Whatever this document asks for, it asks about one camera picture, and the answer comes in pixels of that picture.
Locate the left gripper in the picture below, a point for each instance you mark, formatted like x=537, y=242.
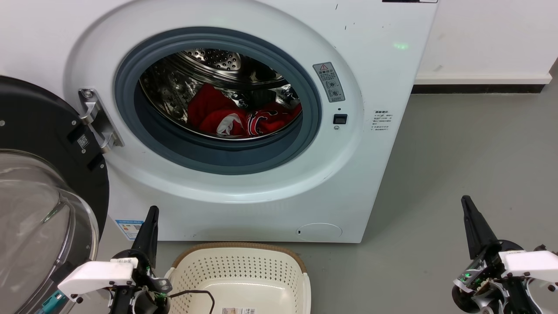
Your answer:
x=146, y=301

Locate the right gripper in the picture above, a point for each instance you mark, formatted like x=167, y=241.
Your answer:
x=484, y=279

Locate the red garment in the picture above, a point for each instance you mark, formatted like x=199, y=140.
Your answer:
x=209, y=109

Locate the cream perforated laundry basket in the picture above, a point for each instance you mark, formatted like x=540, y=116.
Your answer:
x=239, y=270

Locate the open washer door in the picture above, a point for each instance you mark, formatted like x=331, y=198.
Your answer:
x=39, y=131

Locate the stainless steel washing machine drum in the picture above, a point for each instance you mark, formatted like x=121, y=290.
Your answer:
x=165, y=87

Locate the blue energy label sticker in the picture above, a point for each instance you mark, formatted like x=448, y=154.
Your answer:
x=128, y=230

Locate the grey rubber door gasket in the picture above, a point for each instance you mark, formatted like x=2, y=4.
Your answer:
x=218, y=157

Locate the QR code sticker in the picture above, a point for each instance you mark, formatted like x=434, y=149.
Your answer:
x=83, y=141

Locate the silver metal door hinge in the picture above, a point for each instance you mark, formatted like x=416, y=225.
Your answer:
x=98, y=120

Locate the black baseboard strip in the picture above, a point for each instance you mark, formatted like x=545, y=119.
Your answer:
x=479, y=89

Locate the small printed text label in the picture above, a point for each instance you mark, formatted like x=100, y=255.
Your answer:
x=382, y=120

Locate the oval drain filter cover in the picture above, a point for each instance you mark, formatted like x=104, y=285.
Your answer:
x=319, y=232

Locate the black door latch socket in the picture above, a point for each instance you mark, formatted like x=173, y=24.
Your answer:
x=340, y=119

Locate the white front-load washing machine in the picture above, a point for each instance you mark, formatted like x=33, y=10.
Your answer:
x=383, y=65

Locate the grey warning sticker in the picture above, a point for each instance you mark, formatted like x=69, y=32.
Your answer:
x=329, y=82

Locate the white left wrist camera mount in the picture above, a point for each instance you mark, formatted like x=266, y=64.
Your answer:
x=96, y=274

